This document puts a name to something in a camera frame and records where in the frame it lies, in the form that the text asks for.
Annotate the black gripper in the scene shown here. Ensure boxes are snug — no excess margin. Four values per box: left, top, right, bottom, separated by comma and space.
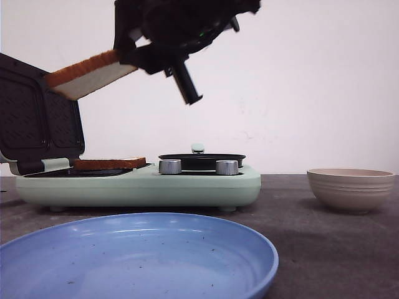
113, 0, 261, 105

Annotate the white bread slice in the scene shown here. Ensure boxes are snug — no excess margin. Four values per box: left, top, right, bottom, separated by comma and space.
74, 157, 147, 170
44, 50, 138, 101

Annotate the breakfast maker lid with plate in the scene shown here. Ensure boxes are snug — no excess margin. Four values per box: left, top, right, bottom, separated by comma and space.
1, 54, 85, 175

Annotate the mint green breakfast maker base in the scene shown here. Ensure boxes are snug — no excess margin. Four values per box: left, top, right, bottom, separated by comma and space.
16, 164, 261, 211

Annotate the left silver control knob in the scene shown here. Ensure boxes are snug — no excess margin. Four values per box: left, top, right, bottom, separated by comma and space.
158, 159, 182, 175

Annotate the silver control knob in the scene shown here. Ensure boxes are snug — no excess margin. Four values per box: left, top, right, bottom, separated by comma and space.
216, 159, 239, 176
158, 159, 182, 175

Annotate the black round frying pan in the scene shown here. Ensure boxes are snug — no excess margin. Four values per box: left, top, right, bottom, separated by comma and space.
158, 143, 246, 171

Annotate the right silver control knob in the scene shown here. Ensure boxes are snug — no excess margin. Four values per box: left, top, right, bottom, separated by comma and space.
216, 159, 239, 176

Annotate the blue round plate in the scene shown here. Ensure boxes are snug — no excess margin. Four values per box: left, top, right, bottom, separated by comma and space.
1, 212, 279, 298

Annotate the beige ribbed bowl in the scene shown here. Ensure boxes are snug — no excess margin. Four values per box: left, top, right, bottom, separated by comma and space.
307, 168, 395, 214

